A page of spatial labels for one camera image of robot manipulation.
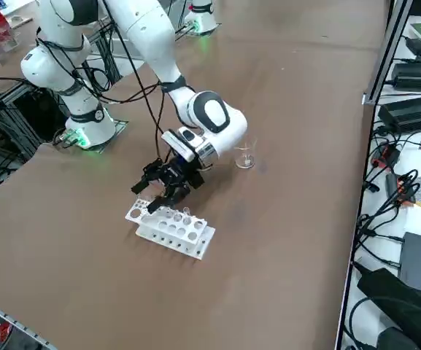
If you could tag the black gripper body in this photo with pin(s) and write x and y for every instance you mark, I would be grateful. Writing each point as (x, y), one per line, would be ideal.
(179, 173)

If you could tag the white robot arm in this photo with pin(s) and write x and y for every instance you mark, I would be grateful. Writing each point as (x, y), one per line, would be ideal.
(203, 20)
(148, 36)

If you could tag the white test tube rack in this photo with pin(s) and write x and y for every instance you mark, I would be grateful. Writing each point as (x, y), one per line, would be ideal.
(148, 233)

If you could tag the clear glass beaker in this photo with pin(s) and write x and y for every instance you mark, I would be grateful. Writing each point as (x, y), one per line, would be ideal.
(244, 164)

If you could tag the black orange power hub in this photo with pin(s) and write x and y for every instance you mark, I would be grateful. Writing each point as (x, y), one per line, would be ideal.
(387, 155)

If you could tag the ribbed black power adapter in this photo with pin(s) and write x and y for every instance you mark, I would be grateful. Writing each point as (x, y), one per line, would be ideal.
(411, 114)

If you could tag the black fabric bag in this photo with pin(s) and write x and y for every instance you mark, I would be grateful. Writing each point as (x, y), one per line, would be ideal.
(396, 302)

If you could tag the large black power adapter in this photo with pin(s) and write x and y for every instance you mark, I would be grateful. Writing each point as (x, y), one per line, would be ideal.
(418, 78)

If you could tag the small black power adapter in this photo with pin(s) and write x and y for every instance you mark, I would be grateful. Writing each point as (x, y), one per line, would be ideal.
(416, 46)

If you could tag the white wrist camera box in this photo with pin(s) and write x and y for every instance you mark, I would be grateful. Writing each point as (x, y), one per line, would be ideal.
(173, 144)

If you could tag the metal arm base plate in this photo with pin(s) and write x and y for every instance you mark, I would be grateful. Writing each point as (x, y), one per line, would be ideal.
(215, 29)
(122, 125)

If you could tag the black metal frame stand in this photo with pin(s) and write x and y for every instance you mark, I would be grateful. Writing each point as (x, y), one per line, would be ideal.
(27, 109)

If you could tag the aluminium table edge rail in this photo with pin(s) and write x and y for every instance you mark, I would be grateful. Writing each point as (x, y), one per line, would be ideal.
(13, 322)

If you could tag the aluminium frame post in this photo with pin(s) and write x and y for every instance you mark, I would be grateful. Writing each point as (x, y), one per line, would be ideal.
(382, 65)

